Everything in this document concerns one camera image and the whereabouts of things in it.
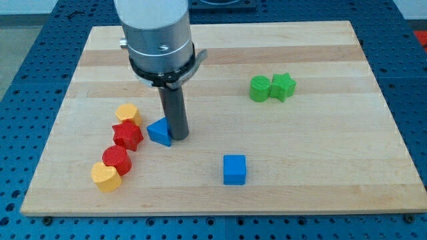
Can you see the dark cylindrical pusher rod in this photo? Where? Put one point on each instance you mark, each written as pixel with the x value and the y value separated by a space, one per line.
pixel 174 110

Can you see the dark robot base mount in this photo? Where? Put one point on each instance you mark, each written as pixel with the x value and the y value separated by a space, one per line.
pixel 220 5

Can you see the blue triangular prism block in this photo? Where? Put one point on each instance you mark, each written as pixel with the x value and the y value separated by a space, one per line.
pixel 159 132

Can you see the green cylinder block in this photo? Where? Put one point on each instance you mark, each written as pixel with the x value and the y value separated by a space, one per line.
pixel 259 88

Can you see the red cylinder block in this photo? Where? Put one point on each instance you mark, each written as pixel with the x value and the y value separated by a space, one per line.
pixel 117 156

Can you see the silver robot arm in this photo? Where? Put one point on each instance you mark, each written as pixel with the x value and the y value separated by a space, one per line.
pixel 157 32

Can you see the black clamp with lever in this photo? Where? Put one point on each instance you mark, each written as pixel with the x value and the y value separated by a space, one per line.
pixel 172 80

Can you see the green star block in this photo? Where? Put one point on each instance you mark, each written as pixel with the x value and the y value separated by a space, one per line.
pixel 282 87

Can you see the red star block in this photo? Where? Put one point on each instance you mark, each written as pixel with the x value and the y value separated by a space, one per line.
pixel 127 135

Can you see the yellow heart block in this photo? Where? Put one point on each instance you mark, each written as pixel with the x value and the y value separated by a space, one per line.
pixel 106 178

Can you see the blue cube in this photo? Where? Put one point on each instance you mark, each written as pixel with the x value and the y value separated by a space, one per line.
pixel 234 170

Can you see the wooden board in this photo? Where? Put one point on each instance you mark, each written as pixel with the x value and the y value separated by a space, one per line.
pixel 331 148

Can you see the yellow hexagon block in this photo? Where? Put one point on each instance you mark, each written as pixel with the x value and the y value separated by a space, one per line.
pixel 128 112

